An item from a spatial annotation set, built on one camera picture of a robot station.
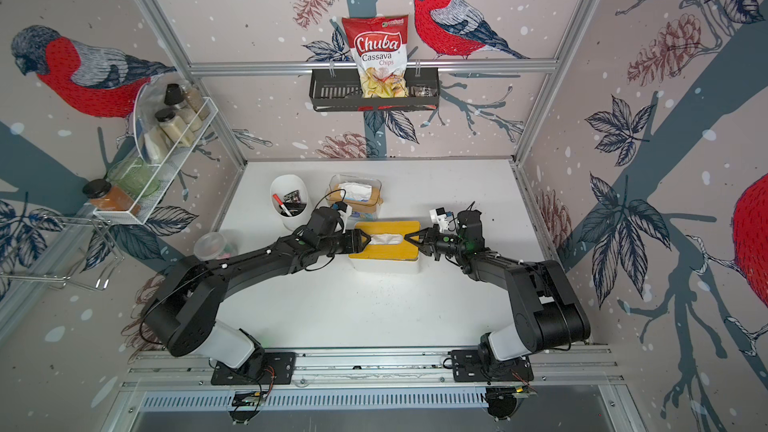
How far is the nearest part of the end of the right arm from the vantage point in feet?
2.38

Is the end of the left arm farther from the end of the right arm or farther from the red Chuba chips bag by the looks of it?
the red Chuba chips bag

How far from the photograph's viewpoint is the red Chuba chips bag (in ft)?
2.66

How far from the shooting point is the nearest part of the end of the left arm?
700mm
